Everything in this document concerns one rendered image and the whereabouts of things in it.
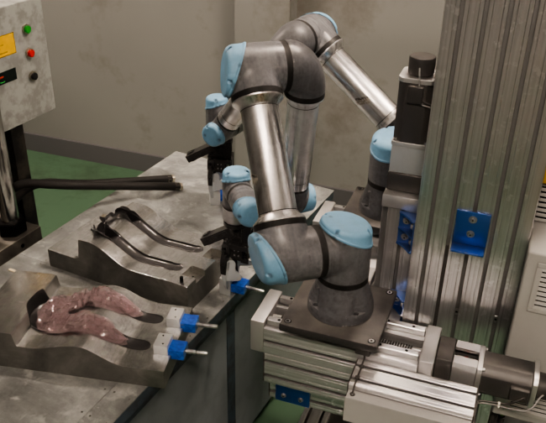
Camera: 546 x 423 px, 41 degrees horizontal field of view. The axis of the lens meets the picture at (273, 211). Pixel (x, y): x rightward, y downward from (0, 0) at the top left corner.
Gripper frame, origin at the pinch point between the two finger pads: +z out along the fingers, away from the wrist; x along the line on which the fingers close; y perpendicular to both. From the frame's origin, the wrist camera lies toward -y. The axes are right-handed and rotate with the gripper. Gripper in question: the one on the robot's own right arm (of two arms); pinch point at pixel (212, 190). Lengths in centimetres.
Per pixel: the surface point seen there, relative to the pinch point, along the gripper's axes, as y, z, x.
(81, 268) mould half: -29, 2, -52
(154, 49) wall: -69, 5, 174
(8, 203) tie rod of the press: -61, -6, -30
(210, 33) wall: -34, -8, 166
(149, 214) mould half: -13.3, -7.7, -33.3
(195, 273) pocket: 6, -2, -55
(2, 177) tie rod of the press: -61, -15, -31
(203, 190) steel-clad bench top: -5.0, 4.6, 8.0
